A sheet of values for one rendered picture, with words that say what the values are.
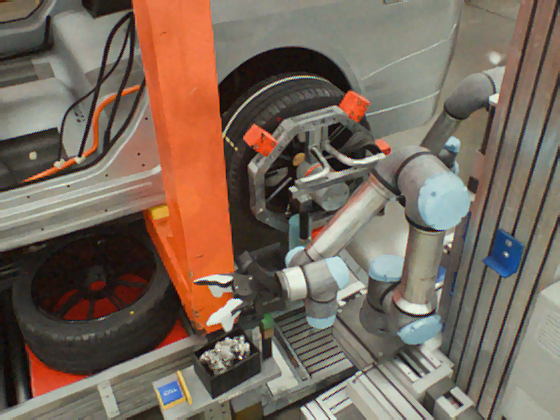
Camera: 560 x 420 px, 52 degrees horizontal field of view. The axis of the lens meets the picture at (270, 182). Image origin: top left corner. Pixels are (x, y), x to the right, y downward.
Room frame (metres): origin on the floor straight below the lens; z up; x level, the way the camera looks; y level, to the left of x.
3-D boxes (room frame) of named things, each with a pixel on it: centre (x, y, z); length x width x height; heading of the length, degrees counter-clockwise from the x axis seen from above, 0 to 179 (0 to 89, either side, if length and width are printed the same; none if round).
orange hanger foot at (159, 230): (1.77, 0.38, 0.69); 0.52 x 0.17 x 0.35; 25
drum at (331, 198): (1.83, -0.20, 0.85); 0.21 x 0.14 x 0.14; 25
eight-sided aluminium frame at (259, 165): (1.89, -0.17, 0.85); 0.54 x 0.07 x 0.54; 115
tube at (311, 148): (1.74, -0.14, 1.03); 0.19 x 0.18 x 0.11; 25
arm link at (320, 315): (0.98, -0.11, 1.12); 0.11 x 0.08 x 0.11; 16
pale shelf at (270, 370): (1.24, 0.21, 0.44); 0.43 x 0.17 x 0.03; 115
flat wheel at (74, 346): (1.71, 0.74, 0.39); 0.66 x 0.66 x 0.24
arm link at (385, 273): (1.16, -0.33, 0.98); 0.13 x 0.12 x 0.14; 16
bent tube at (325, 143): (1.82, -0.31, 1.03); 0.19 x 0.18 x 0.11; 25
